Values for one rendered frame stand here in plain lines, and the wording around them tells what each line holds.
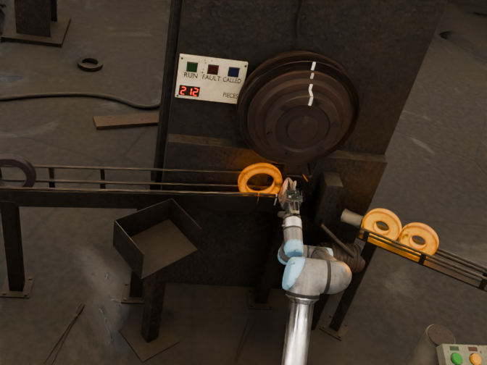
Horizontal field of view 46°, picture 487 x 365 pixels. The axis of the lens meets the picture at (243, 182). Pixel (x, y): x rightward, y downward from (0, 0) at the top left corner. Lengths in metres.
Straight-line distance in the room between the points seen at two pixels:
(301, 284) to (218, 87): 0.83
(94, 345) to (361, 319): 1.32
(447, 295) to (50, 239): 2.16
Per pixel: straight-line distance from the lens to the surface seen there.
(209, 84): 2.28
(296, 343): 2.03
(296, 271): 1.97
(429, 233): 2.45
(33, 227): 3.23
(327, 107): 2.13
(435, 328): 2.49
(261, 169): 2.38
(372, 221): 2.50
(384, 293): 3.26
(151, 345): 2.73
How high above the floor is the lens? 2.25
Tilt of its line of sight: 38 degrees down
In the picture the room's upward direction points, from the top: 13 degrees clockwise
